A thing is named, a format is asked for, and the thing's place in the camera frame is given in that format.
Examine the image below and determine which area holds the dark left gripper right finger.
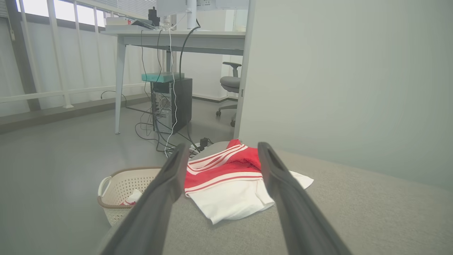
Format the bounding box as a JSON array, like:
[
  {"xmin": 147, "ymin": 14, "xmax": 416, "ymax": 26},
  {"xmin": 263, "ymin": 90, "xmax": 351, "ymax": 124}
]
[{"xmin": 258, "ymin": 142, "xmax": 353, "ymax": 255}]

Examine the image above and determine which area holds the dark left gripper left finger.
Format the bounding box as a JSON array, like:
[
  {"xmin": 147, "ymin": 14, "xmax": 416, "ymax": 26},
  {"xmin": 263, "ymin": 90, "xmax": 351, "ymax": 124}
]
[{"xmin": 97, "ymin": 143, "xmax": 191, "ymax": 255}]

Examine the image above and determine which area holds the red and white jersey shirt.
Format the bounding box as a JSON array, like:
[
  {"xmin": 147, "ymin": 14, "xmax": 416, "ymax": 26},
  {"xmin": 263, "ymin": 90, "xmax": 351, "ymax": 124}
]
[{"xmin": 184, "ymin": 139, "xmax": 315, "ymax": 225}]

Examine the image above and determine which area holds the white and red garment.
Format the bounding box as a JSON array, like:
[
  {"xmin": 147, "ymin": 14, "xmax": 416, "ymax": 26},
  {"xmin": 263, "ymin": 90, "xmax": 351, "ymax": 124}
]
[{"xmin": 119, "ymin": 189, "xmax": 143, "ymax": 207}]

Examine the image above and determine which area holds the beige perforated laundry basket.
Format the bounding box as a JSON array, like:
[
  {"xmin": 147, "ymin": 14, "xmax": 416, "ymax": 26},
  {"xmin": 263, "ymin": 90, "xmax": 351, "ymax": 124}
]
[{"xmin": 98, "ymin": 167, "xmax": 164, "ymax": 227}]

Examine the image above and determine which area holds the black computer tower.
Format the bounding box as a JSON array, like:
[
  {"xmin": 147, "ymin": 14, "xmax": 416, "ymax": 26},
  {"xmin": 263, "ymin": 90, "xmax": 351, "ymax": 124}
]
[{"xmin": 151, "ymin": 78, "xmax": 193, "ymax": 135}]

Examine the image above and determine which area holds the teal flat box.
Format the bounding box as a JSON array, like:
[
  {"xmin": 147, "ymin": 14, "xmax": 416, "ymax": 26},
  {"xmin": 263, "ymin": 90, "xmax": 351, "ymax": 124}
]
[{"xmin": 141, "ymin": 72, "xmax": 185, "ymax": 84}]

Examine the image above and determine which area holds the grey office chair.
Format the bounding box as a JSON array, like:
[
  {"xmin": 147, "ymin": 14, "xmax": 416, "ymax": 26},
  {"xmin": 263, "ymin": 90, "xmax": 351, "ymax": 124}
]
[{"xmin": 216, "ymin": 62, "xmax": 242, "ymax": 128}]

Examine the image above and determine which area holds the light grey partition panel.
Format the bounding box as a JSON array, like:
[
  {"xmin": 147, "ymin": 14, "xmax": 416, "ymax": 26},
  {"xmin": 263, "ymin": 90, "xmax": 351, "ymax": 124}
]
[{"xmin": 234, "ymin": 0, "xmax": 453, "ymax": 189}]

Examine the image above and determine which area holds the light grey desk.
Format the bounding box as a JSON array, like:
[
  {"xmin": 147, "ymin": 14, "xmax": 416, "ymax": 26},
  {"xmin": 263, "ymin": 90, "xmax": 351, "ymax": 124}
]
[{"xmin": 100, "ymin": 30, "xmax": 247, "ymax": 135}]

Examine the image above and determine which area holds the white railing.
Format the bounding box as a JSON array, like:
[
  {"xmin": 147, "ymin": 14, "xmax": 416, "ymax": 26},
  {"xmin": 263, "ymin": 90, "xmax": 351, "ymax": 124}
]
[{"xmin": 0, "ymin": 0, "xmax": 167, "ymax": 111}]

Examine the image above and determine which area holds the stack of books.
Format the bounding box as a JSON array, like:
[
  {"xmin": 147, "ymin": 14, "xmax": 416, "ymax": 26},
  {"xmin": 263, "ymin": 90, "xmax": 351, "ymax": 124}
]
[{"xmin": 105, "ymin": 17, "xmax": 157, "ymax": 32}]

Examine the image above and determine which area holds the small black desk device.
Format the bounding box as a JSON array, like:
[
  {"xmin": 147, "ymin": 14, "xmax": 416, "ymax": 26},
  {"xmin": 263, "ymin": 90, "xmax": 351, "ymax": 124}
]
[{"xmin": 148, "ymin": 6, "xmax": 161, "ymax": 27}]

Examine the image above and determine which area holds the thin black cable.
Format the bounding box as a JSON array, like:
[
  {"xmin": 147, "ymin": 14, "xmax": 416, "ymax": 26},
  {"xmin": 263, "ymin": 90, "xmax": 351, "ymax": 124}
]
[
  {"xmin": 134, "ymin": 30, "xmax": 177, "ymax": 153},
  {"xmin": 100, "ymin": 90, "xmax": 128, "ymax": 108}
]

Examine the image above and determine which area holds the long white hanging cable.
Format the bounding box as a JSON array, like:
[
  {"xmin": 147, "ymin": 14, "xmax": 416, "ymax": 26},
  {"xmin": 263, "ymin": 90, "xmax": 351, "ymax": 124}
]
[{"xmin": 164, "ymin": 13, "xmax": 188, "ymax": 158}]

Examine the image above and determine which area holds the thick black cable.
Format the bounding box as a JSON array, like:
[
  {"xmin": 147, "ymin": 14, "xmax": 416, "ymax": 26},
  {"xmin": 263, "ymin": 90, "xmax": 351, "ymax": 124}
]
[{"xmin": 178, "ymin": 19, "xmax": 202, "ymax": 143}]

